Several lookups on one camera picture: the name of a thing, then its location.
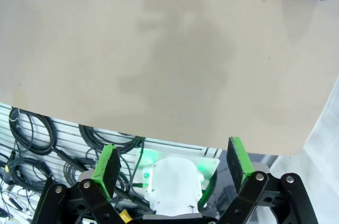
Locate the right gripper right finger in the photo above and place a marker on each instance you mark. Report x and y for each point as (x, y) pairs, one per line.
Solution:
(238, 165)

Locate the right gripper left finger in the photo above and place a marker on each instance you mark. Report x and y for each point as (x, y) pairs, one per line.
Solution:
(106, 171)

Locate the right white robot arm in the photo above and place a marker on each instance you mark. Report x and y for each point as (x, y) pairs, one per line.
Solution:
(172, 181)

